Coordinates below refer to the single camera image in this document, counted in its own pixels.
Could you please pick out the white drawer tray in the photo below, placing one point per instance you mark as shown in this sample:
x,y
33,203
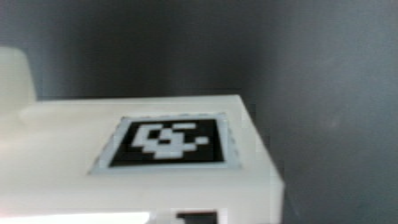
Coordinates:
x,y
130,161

